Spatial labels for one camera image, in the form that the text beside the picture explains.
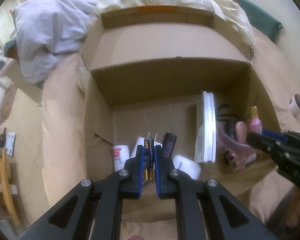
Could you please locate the large cardboard box on floor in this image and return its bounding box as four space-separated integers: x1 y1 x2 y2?
0 59 42 104

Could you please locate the black purple lighter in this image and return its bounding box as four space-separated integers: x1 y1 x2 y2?
162 133 177 158

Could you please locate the white box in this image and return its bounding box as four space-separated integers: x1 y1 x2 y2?
194 91 217 163

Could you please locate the pink paw toy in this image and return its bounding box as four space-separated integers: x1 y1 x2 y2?
235 121 248 144

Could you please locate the lavender white duvet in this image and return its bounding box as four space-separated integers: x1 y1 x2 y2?
4 0 100 83

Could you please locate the white red-label pill bottle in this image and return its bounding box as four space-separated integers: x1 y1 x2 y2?
112 145 130 172

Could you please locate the brown cardboard box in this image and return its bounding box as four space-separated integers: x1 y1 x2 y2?
78 4 282 223

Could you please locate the small white bottle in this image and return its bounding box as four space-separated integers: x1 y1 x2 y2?
245 153 257 164

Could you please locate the white earbuds case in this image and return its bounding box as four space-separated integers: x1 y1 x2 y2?
172 155 202 180

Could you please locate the pink perfume bottle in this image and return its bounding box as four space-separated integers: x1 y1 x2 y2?
249 106 262 134

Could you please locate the white jar brown lid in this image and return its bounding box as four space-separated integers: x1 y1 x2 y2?
288 93 300 117

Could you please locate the tan bed sheet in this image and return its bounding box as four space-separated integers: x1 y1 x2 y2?
42 30 300 239

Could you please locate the wooden chair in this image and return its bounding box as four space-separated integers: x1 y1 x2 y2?
0 148 20 225

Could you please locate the white usb charger plug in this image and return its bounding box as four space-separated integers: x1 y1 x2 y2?
130 133 162 158

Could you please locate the green pillow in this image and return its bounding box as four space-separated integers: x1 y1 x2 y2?
233 0 283 43

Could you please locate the gold black battery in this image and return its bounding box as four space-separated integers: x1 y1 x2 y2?
143 139 154 180

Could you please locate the black strap cord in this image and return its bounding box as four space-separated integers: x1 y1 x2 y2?
214 103 241 140

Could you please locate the white bathroom scale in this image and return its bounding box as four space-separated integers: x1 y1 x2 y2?
5 132 16 157

